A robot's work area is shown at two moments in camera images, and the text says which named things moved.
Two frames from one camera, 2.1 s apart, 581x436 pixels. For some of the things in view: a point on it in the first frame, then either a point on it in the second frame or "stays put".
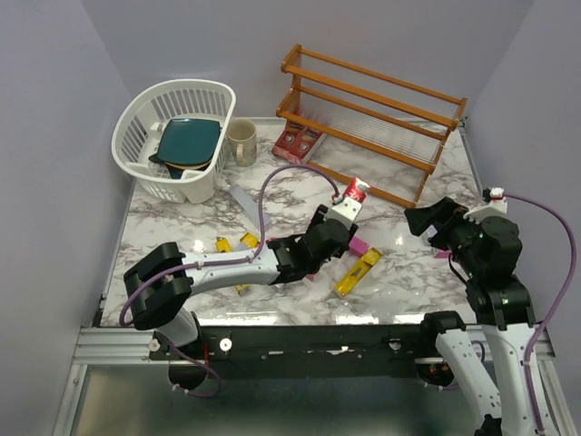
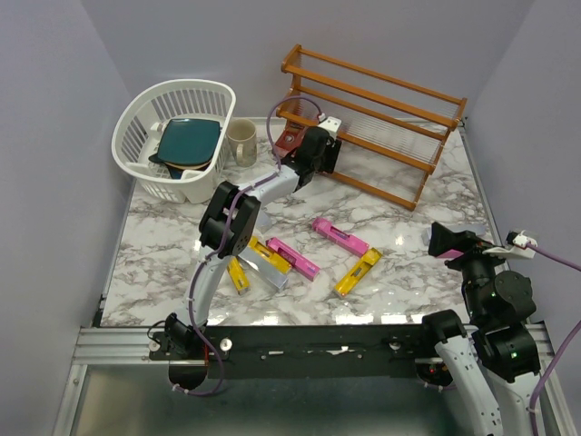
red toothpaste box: [294, 143] stays put
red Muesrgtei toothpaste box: [357, 190] -> [329, 157]
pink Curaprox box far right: [443, 254] stays put
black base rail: [300, 351] stays put
